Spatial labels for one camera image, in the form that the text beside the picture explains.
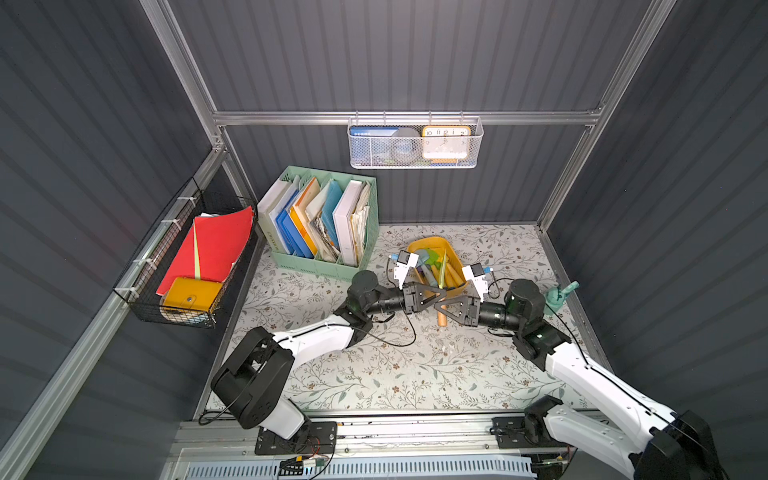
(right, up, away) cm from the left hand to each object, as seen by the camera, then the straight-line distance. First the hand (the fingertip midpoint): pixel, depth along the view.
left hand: (442, 299), depth 68 cm
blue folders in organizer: (-44, +16, +29) cm, 55 cm away
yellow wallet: (-55, +2, -4) cm, 55 cm away
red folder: (-58, +12, +7) cm, 59 cm away
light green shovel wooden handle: (0, -3, 0) cm, 3 cm away
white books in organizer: (-24, +20, +21) cm, 38 cm away
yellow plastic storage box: (+3, +15, +42) cm, 45 cm away
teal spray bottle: (+38, -3, +21) cm, 43 cm away
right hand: (+1, -2, +1) cm, 2 cm away
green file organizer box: (-34, +20, +26) cm, 47 cm away
